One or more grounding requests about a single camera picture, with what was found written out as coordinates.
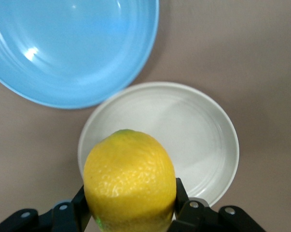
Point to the white plate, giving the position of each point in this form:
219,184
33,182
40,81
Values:
196,145

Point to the blue plate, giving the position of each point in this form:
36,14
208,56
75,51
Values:
68,50

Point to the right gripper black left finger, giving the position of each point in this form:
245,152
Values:
73,215

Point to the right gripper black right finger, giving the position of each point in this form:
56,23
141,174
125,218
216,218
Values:
187,215

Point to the yellow lemon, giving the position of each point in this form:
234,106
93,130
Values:
129,181

